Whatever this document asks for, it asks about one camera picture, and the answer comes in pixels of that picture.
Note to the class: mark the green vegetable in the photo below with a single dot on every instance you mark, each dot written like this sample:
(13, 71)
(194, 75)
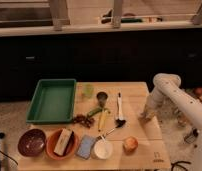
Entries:
(94, 111)

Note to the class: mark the metal measuring cup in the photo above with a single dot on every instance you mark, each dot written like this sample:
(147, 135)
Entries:
(102, 98)

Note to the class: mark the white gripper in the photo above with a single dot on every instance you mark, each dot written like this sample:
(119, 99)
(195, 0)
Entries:
(148, 114)

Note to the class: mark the yellow banana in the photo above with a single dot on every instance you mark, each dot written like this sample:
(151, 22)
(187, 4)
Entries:
(102, 119)

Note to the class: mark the white handled spatula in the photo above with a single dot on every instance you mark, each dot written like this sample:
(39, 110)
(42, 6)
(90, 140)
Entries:
(119, 103)

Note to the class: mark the wooden block in bowl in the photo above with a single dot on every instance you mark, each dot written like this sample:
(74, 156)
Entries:
(62, 141)

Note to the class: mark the red grape bunch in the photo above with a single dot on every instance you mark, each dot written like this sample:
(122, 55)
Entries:
(83, 120)

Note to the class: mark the spice bottle with dark cap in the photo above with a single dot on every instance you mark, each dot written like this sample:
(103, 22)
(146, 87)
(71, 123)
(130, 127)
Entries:
(191, 136)

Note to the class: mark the dark purple bowl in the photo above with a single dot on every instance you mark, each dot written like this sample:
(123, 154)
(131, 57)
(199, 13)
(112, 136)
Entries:
(32, 143)

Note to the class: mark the white cup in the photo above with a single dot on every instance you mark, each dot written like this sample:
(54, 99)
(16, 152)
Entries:
(102, 150)

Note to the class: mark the blue sponge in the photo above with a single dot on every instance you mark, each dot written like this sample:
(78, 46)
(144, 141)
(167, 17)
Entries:
(85, 146)

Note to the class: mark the green translucent cup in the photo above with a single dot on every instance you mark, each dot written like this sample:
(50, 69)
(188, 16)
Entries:
(87, 91)

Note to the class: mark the green plastic tray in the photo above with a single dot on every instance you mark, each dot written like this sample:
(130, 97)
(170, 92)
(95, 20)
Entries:
(52, 102)

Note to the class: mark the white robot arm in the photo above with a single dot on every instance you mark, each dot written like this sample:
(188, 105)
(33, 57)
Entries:
(167, 85)

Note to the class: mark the black metal ladle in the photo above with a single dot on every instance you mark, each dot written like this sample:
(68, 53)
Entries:
(119, 124)

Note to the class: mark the orange bowl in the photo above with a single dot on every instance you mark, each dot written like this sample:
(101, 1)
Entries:
(52, 141)

